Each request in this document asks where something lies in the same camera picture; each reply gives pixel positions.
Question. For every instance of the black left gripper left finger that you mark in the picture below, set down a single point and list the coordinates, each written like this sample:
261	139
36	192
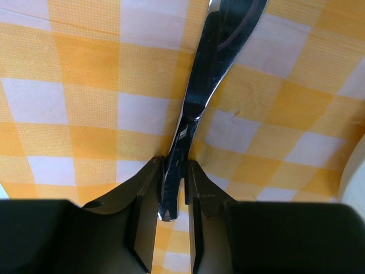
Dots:
114	233

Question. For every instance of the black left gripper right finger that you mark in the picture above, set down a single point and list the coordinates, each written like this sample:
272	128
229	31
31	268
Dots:
230	236

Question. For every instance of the cream round plate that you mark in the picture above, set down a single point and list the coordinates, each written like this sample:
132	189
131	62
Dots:
353	166

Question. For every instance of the yellow white checkered cloth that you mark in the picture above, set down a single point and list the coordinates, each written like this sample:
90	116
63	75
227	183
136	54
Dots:
91	90

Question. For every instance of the silver table knife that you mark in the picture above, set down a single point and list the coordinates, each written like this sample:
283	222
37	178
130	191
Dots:
228	26

